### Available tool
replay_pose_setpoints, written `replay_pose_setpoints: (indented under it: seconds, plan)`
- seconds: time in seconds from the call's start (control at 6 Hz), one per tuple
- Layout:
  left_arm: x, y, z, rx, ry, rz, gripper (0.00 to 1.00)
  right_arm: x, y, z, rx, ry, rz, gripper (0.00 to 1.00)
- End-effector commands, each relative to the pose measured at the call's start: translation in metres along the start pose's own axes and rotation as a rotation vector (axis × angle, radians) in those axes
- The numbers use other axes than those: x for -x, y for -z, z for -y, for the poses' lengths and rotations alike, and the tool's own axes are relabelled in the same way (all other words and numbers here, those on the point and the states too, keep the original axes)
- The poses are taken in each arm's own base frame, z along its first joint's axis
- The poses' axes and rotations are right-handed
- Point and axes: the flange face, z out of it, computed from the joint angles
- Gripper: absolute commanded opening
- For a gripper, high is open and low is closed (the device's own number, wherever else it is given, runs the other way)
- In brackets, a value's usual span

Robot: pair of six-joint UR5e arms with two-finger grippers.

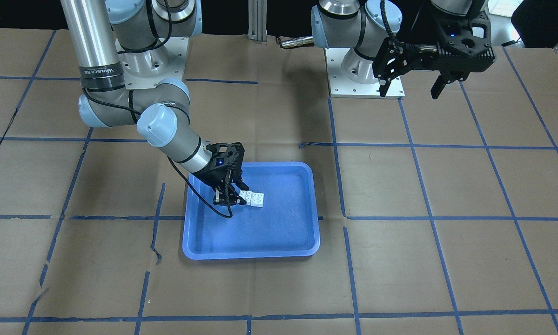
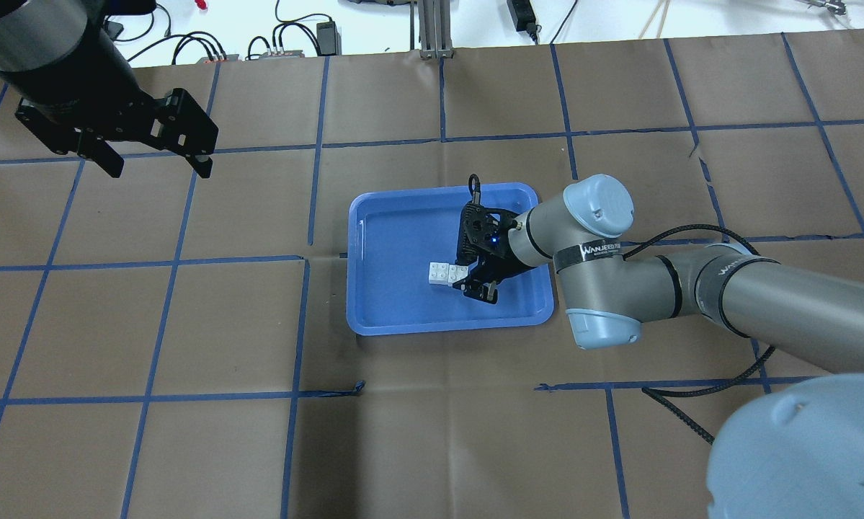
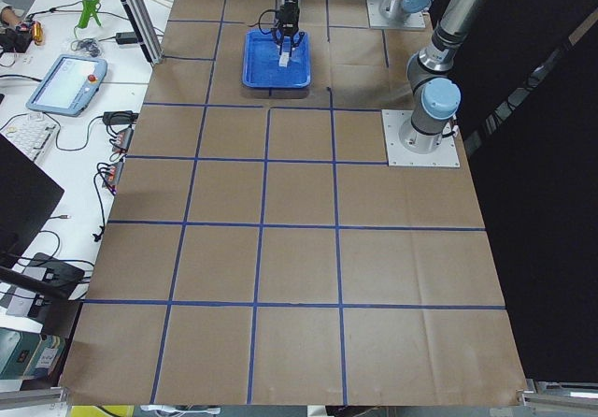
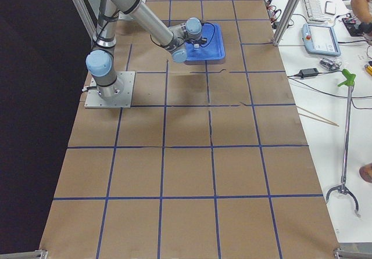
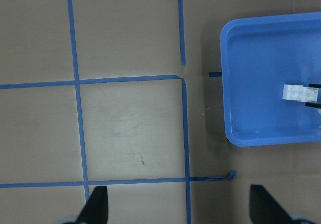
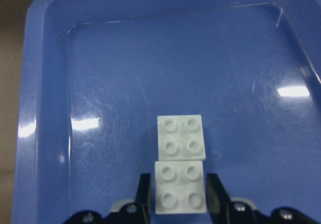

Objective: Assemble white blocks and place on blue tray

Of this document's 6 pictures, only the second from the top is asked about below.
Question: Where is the aluminium frame post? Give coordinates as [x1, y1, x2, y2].
[415, 1, 454, 60]

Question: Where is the blue plastic tray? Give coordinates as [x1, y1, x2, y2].
[346, 186, 556, 336]

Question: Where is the black power adapter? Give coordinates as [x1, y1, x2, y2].
[316, 21, 341, 56]

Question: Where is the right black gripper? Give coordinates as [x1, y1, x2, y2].
[449, 202, 530, 303]

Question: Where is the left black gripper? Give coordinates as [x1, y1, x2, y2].
[15, 29, 219, 179]

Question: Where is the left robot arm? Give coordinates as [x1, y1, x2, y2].
[0, 1, 218, 178]

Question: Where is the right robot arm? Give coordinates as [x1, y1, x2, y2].
[452, 174, 864, 518]

